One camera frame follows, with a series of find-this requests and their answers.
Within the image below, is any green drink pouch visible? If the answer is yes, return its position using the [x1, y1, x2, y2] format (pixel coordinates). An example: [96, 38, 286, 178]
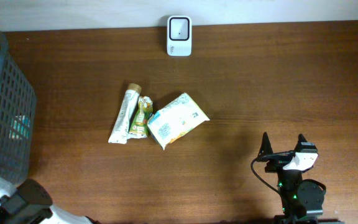
[127, 96, 154, 139]

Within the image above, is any dark grey plastic basket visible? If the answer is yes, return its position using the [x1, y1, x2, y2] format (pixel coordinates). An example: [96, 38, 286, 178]
[0, 31, 37, 184]

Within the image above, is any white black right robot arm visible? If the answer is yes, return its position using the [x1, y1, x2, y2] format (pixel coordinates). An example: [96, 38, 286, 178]
[250, 133, 341, 224]

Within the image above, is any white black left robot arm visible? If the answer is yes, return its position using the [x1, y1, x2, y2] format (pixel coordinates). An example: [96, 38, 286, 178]
[0, 177, 100, 224]

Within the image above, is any teal white tissue pack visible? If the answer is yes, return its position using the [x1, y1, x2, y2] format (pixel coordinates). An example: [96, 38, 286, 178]
[9, 115, 30, 140]

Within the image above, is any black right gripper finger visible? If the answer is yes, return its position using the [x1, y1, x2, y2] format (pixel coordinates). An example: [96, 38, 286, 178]
[258, 132, 273, 157]
[294, 133, 307, 152]

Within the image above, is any white tube tan cap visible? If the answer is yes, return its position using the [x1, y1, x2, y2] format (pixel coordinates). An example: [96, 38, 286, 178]
[108, 83, 142, 144]

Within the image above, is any yellow white snack bag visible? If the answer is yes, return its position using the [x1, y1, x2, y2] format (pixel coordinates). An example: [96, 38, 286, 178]
[147, 93, 209, 150]

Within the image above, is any white barcode scanner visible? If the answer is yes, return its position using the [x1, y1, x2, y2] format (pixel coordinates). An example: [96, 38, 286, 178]
[167, 16, 192, 57]

